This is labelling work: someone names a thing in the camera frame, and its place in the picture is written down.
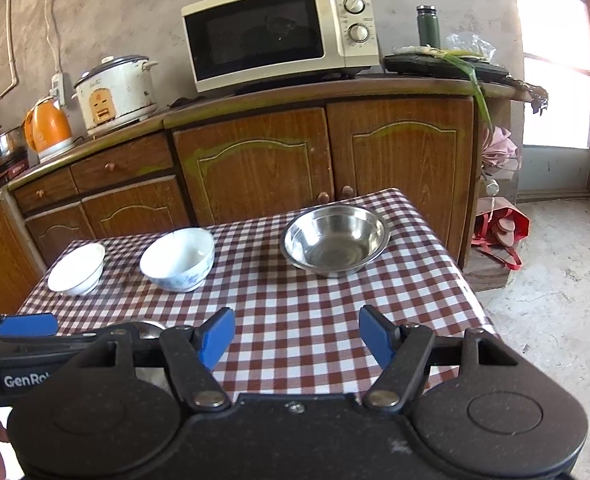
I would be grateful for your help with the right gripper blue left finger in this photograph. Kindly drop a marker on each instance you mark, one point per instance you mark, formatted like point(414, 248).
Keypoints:
point(191, 354)

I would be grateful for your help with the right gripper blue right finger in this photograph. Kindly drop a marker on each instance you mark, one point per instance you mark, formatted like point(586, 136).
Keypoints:
point(402, 351)

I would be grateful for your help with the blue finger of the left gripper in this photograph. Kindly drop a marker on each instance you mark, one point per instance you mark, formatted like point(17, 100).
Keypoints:
point(78, 342)
point(29, 325)

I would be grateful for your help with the large steel plate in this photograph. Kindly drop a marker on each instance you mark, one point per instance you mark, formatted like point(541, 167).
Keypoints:
point(148, 355)

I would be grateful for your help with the white shallow bowl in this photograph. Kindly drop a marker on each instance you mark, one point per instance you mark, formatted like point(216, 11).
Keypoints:
point(79, 271)

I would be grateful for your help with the blue white porcelain bowl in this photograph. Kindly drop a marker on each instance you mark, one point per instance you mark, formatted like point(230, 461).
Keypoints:
point(180, 260)

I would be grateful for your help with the red white checkered tablecloth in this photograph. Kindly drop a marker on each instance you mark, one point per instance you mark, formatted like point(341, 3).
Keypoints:
point(295, 332)

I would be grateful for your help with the steel bowl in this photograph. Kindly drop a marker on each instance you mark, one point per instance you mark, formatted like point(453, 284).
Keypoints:
point(334, 240)

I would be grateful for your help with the red bag on floor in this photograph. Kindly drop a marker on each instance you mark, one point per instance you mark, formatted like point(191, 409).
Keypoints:
point(499, 227)

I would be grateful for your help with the steel pot on cooker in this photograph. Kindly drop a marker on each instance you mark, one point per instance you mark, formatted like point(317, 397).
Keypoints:
point(13, 155)

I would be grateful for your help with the brown wooden kitchen cabinet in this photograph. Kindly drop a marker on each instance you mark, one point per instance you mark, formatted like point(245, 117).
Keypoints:
point(252, 156)

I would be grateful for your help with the orange electric kettle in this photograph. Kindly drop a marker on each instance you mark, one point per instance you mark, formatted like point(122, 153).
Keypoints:
point(47, 131)

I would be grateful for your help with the pink folded umbrella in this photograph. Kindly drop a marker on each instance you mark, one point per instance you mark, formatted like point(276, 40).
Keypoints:
point(500, 156)

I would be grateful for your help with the white rice cooker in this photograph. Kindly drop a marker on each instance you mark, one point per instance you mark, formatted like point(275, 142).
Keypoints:
point(116, 93)

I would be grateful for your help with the black tray on counter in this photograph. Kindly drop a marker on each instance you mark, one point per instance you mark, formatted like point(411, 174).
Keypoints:
point(425, 65)

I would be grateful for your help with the clear plastic bag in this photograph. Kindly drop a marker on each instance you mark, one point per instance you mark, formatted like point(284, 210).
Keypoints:
point(472, 43)

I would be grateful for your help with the green thermos bottle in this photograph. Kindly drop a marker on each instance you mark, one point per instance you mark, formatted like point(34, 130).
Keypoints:
point(428, 26)

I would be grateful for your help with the cream microwave oven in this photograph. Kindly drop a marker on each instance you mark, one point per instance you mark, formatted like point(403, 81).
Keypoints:
point(236, 42)

